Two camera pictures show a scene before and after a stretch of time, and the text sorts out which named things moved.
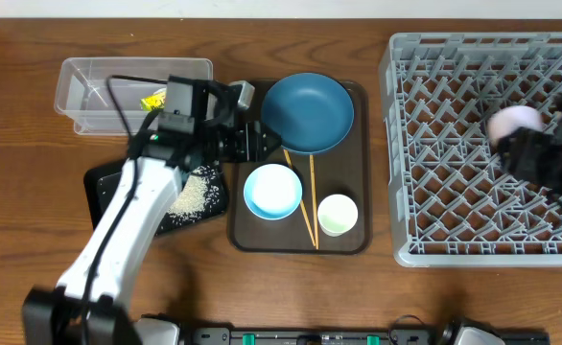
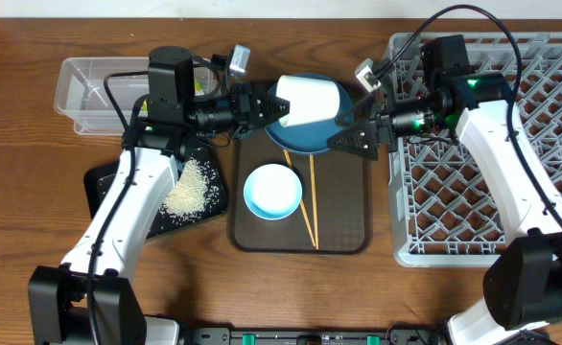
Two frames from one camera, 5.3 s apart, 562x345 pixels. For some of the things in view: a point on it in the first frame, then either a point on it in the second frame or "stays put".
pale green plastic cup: (337, 215) to (311, 100)
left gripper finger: (248, 142) to (267, 108)
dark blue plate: (311, 112) stays put
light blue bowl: (272, 192) stays put
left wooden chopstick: (290, 163) stays put
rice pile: (200, 191) stays put
